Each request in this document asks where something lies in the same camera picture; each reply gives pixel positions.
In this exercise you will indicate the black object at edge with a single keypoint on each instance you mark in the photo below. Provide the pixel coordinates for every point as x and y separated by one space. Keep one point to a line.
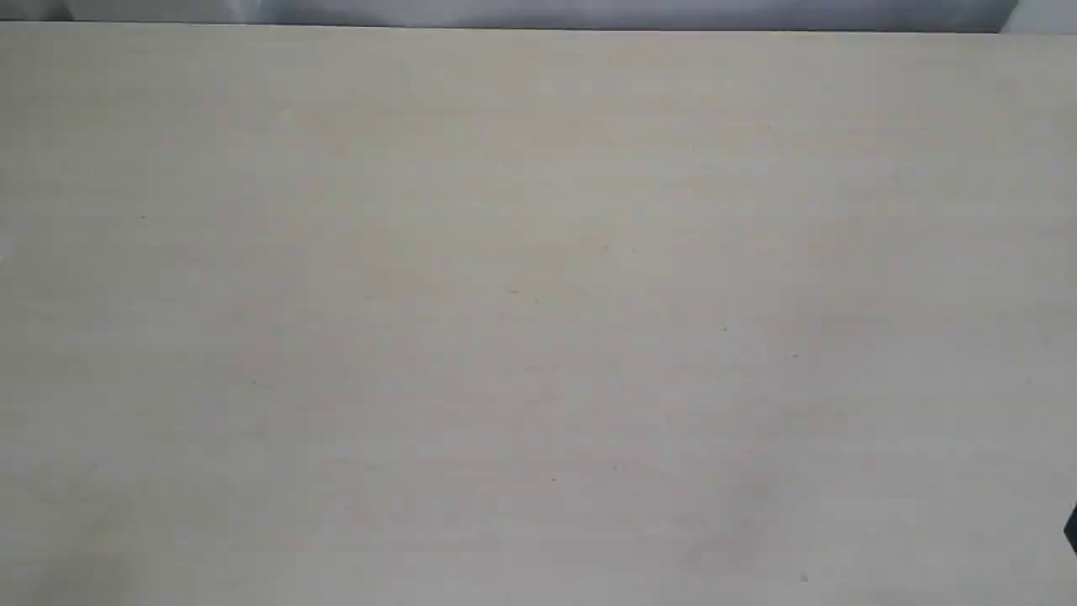
1070 530

